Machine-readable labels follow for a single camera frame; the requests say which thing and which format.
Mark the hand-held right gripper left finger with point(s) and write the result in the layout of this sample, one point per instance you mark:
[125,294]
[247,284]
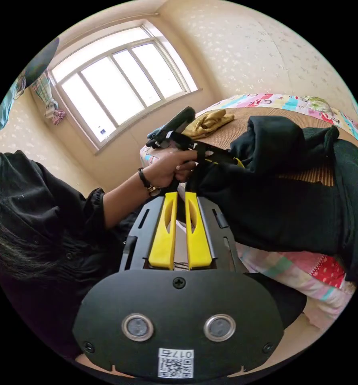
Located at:
[162,240]

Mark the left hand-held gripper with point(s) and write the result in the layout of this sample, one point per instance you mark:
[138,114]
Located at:
[183,142]

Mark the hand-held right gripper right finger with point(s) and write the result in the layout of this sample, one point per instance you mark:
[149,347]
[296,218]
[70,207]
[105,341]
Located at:
[199,243]

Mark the black pants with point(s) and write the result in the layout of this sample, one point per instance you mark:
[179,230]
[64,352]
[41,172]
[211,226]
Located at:
[281,210]

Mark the person's left forearm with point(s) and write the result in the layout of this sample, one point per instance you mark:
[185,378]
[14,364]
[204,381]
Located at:
[124,198]

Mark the person's left hand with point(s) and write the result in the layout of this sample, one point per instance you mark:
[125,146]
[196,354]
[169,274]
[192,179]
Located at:
[164,168]

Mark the bed with woven mat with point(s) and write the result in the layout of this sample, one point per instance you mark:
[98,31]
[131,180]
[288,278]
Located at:
[219,135]

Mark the yellow garment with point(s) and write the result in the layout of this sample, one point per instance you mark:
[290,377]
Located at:
[210,121]

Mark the person's body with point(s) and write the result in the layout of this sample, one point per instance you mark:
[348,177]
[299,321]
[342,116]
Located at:
[31,210]

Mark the window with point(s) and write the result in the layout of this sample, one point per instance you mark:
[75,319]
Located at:
[121,84]

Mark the plaid curtain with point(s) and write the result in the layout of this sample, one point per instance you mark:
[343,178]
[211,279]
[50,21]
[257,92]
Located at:
[51,102]

